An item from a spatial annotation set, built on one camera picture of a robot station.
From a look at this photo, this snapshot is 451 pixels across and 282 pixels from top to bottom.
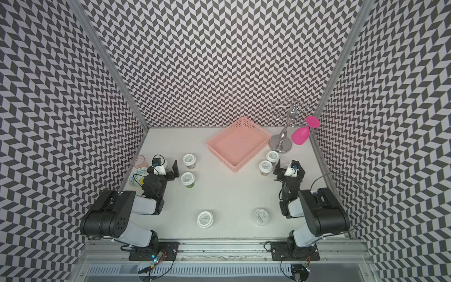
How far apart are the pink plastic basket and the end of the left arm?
25 centimetres

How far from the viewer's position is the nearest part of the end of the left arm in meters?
0.78

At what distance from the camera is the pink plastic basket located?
97cm

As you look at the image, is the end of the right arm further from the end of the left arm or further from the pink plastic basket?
the end of the left arm
